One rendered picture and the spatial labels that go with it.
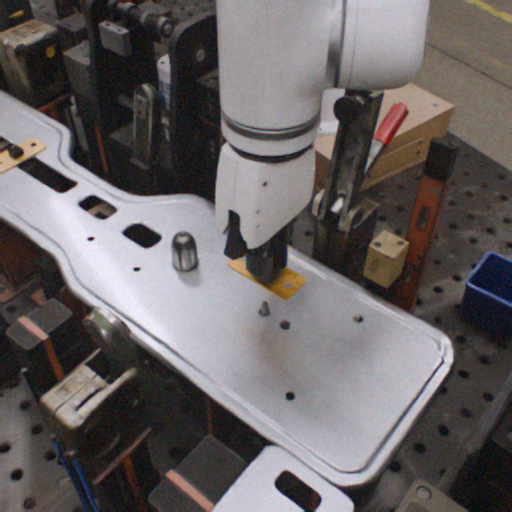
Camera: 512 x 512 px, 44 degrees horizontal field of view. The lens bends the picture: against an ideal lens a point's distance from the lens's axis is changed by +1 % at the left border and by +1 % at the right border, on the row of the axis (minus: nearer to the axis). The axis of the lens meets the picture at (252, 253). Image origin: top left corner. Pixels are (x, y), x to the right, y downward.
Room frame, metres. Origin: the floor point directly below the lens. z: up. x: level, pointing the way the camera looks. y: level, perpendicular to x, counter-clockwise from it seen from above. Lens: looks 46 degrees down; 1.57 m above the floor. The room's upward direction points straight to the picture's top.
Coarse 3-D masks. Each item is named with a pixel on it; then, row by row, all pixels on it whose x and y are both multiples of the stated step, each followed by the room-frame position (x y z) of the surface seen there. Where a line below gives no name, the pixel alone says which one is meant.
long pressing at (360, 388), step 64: (0, 128) 0.82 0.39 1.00; (64, 128) 0.82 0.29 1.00; (0, 192) 0.67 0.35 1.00; (64, 256) 0.55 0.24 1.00; (128, 256) 0.55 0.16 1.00; (128, 320) 0.45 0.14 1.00; (192, 320) 0.44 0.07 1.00; (256, 320) 0.44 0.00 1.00; (320, 320) 0.44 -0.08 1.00; (384, 320) 0.44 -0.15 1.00; (192, 384) 0.37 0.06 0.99; (256, 384) 0.36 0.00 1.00; (320, 384) 0.36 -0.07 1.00; (384, 384) 0.36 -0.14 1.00; (320, 448) 0.29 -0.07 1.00; (384, 448) 0.29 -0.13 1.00
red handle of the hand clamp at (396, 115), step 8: (400, 104) 0.66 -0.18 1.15; (392, 112) 0.65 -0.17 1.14; (400, 112) 0.65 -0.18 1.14; (408, 112) 0.65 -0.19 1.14; (384, 120) 0.64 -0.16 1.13; (392, 120) 0.64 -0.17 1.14; (400, 120) 0.64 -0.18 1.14; (384, 128) 0.63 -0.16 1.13; (392, 128) 0.63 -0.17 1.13; (376, 136) 0.63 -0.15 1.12; (384, 136) 0.62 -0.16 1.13; (392, 136) 0.63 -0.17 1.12; (376, 144) 0.62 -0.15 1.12; (384, 144) 0.62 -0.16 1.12; (376, 152) 0.61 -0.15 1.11; (368, 160) 0.60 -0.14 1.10; (376, 160) 0.61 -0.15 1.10; (368, 168) 0.60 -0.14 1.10; (336, 200) 0.57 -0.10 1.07; (336, 208) 0.56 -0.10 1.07; (336, 216) 0.56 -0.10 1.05
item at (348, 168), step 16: (352, 96) 0.59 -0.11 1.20; (368, 96) 0.57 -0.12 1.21; (336, 112) 0.56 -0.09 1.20; (352, 112) 0.55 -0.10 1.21; (368, 112) 0.56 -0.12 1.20; (352, 128) 0.58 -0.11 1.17; (368, 128) 0.56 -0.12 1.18; (336, 144) 0.58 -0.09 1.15; (352, 144) 0.57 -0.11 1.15; (368, 144) 0.57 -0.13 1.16; (336, 160) 0.57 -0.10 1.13; (352, 160) 0.57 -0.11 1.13; (336, 176) 0.58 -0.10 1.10; (352, 176) 0.55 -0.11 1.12; (336, 192) 0.58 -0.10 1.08; (352, 192) 0.55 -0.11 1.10; (320, 208) 0.57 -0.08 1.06
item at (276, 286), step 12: (228, 264) 0.47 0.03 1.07; (240, 264) 0.47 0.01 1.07; (252, 276) 0.45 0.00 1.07; (276, 276) 0.45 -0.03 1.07; (288, 276) 0.45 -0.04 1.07; (300, 276) 0.45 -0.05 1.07; (264, 288) 0.43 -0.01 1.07; (276, 288) 0.43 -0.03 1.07; (288, 288) 0.43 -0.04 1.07; (300, 288) 0.43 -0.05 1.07
